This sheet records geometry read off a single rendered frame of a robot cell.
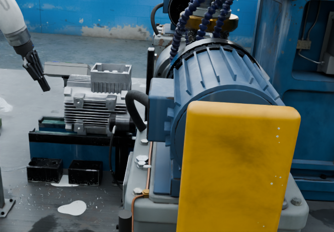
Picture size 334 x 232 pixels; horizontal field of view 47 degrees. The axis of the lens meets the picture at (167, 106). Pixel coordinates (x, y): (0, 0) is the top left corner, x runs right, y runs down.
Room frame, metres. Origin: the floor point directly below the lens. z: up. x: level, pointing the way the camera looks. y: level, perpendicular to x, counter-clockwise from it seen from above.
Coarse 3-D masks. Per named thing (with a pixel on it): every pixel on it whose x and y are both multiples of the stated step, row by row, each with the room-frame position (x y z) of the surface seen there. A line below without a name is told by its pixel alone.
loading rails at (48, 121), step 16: (32, 128) 1.14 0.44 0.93; (48, 128) 1.21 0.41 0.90; (64, 128) 1.22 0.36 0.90; (32, 144) 1.11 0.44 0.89; (48, 144) 1.11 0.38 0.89; (64, 144) 1.11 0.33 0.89; (80, 144) 1.12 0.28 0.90; (96, 144) 1.12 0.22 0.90; (112, 144) 1.12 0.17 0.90; (64, 160) 1.11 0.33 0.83; (96, 160) 1.12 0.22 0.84; (112, 160) 1.12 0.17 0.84
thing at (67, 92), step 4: (64, 88) 1.12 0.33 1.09; (68, 88) 1.12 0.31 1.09; (64, 92) 1.11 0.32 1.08; (68, 92) 1.11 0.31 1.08; (124, 92) 1.12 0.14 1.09; (120, 96) 1.12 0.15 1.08; (124, 96) 1.11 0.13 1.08; (68, 124) 1.12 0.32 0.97; (72, 124) 1.12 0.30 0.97; (68, 128) 1.11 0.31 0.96; (72, 128) 1.12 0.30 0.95
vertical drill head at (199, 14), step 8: (208, 0) 1.15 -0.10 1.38; (200, 8) 1.15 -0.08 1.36; (192, 16) 1.13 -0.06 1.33; (200, 16) 1.14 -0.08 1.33; (216, 16) 1.13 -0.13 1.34; (232, 16) 1.18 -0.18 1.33; (192, 24) 1.12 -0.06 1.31; (208, 24) 1.10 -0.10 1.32; (224, 24) 1.11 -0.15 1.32; (232, 24) 1.13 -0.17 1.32; (192, 32) 1.14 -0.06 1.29; (208, 32) 1.11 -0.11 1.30; (224, 32) 1.12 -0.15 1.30; (192, 40) 1.14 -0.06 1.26
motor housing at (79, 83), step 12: (72, 84) 1.15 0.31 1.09; (84, 84) 1.15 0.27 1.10; (72, 96) 1.12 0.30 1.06; (96, 96) 1.13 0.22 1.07; (72, 108) 1.09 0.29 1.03; (84, 108) 1.10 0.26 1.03; (96, 108) 1.11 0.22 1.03; (120, 108) 1.10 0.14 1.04; (72, 120) 1.10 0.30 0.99; (84, 120) 1.11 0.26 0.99; (96, 120) 1.10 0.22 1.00; (96, 132) 1.14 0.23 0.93
